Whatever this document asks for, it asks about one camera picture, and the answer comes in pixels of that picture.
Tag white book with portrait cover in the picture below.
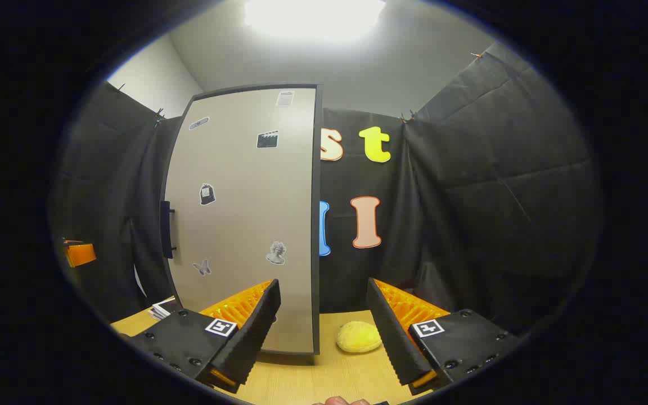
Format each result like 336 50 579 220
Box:
152 298 182 317

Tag dark grey cabinet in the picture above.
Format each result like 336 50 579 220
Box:
159 83 323 356

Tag yellow fluffy round sponge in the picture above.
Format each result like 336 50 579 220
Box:
336 321 383 354

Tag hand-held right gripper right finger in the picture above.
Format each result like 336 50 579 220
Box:
366 277 524 395

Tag black cabinet door handle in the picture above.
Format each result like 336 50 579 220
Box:
159 200 177 259

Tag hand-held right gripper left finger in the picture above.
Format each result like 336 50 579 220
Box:
119 278 282 394

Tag black backdrop cloth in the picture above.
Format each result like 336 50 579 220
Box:
51 42 603 338

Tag large ceiling light panel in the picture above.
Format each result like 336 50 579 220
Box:
244 0 386 41

